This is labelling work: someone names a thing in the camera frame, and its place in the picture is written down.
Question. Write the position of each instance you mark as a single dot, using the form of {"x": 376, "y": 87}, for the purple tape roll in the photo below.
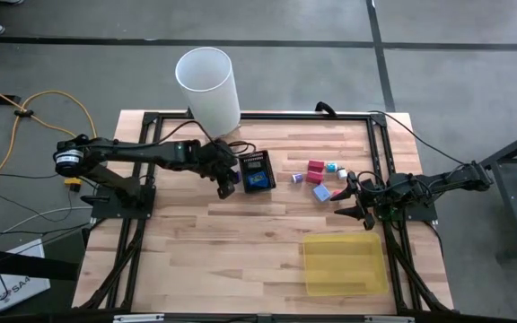
{"x": 297, "y": 178}

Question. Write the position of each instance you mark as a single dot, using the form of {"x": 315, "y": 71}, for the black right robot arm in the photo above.
{"x": 424, "y": 184}

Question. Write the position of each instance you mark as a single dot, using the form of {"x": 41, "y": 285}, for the long black beam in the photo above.
{"x": 25, "y": 264}

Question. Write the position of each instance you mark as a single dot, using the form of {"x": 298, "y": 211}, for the teal tape roll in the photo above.
{"x": 331, "y": 167}

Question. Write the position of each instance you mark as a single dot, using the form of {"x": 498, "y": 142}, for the silver bracket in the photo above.
{"x": 389, "y": 319}
{"x": 138, "y": 318}

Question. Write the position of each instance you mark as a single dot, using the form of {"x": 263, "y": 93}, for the black aluminium table frame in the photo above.
{"x": 285, "y": 116}

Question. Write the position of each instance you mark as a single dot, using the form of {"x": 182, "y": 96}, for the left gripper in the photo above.
{"x": 220, "y": 161}

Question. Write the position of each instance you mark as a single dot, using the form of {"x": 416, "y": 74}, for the white shade wooden base lamp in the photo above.
{"x": 207, "y": 89}

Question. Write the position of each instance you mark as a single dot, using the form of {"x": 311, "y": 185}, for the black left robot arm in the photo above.
{"x": 128, "y": 150}

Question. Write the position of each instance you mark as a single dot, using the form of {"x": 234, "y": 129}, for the light blue box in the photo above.
{"x": 321, "y": 193}

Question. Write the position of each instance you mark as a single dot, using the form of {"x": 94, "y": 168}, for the pink tape roll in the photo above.
{"x": 337, "y": 193}

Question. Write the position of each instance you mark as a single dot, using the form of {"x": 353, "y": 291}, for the white printed sign board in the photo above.
{"x": 20, "y": 278}

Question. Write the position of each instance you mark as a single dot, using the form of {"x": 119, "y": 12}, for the black plastic basket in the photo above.
{"x": 243, "y": 177}

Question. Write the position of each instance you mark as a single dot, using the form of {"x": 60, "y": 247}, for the black metal stand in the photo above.
{"x": 514, "y": 188}

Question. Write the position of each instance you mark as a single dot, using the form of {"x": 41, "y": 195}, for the yellow translucent plastic tray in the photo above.
{"x": 346, "y": 264}

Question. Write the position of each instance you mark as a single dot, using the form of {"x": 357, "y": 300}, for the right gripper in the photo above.
{"x": 366, "y": 201}

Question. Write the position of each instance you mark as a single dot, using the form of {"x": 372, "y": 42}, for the red box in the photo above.
{"x": 314, "y": 177}
{"x": 316, "y": 166}

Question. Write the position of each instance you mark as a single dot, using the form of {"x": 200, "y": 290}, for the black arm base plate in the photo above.
{"x": 422, "y": 215}
{"x": 106, "y": 212}

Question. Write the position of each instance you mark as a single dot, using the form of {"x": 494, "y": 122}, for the large blue printed box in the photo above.
{"x": 257, "y": 179}

